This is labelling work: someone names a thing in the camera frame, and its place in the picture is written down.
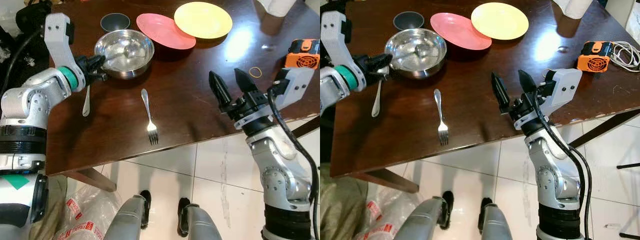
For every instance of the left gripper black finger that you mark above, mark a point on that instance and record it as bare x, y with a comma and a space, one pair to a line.
383, 74
97, 61
382, 60
101, 76

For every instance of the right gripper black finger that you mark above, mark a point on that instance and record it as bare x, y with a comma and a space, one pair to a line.
500, 92
220, 90
527, 85
246, 82

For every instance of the stainless steel bowl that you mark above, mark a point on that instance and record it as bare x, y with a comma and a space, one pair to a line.
125, 52
416, 52

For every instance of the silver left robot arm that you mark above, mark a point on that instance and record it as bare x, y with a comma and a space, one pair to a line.
30, 100
332, 85

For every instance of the yellow rubber band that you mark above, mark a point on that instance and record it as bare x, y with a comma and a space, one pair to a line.
249, 73

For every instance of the steel spoon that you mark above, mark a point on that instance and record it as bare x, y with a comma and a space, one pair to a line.
86, 107
375, 107

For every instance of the small dark grey bowl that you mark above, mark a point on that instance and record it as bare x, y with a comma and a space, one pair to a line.
408, 21
115, 22

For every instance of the steel fork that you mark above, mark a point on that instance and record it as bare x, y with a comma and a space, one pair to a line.
438, 102
146, 102

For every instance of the orange and black device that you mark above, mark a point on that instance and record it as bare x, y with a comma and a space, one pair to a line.
300, 60
595, 62

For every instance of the dark wooden table leg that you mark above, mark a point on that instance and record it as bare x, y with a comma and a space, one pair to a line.
306, 126
390, 181
605, 127
92, 180

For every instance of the yellow plate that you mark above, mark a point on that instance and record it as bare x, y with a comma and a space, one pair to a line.
500, 21
202, 20

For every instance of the pink plate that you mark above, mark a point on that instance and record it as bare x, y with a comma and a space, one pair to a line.
162, 31
457, 31

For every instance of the black bulky object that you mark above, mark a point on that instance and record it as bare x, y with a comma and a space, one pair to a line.
32, 17

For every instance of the white round container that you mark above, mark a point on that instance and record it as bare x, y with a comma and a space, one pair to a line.
275, 7
574, 7

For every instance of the grey robot right leg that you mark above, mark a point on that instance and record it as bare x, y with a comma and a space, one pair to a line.
495, 225
200, 225

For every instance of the grey robot leg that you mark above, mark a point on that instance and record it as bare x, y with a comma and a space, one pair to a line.
420, 222
495, 225
200, 225
127, 220

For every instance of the olive cloth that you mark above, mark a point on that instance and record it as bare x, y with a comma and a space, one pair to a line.
340, 205
52, 200

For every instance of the clear red-printed plastic bag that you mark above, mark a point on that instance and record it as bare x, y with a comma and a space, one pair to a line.
380, 210
85, 210

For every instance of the grey robot left leg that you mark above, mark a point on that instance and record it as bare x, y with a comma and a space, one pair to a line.
127, 220
420, 222

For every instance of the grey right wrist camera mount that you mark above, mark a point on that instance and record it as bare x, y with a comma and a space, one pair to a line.
297, 87
565, 90

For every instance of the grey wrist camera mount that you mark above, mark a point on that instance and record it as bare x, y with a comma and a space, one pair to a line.
565, 90
334, 35
297, 87
59, 40

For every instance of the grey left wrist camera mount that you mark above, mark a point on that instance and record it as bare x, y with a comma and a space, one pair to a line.
334, 35
59, 40

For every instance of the black metal frame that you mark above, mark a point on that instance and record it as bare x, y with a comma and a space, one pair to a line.
630, 165

